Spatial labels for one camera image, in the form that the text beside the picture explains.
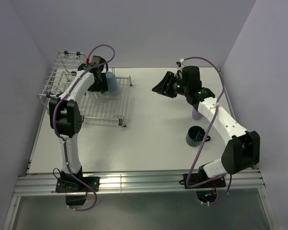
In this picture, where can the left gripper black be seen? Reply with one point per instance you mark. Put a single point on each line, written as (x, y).
(103, 85)

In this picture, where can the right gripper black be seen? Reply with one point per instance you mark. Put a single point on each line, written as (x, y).
(162, 87)

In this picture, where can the blue cup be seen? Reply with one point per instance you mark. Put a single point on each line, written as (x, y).
(111, 81)

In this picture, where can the clear glass cup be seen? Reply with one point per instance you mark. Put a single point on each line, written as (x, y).
(101, 96)

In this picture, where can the dark green mug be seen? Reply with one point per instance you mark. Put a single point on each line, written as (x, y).
(195, 136)

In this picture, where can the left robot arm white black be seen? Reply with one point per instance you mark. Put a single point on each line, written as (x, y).
(66, 120)

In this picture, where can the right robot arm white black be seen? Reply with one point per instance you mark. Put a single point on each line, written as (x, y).
(242, 146)

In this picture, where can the purple cup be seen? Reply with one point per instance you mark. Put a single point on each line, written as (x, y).
(196, 115)

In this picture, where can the silver wire dish rack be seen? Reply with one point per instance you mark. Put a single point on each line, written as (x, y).
(60, 78)

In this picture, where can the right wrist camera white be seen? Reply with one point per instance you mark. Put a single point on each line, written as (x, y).
(180, 64)

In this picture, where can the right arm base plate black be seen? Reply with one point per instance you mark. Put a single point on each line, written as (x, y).
(202, 181)

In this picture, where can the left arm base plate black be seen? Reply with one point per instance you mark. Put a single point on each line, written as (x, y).
(76, 186)

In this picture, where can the aluminium rail frame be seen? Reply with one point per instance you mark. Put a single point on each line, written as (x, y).
(140, 166)

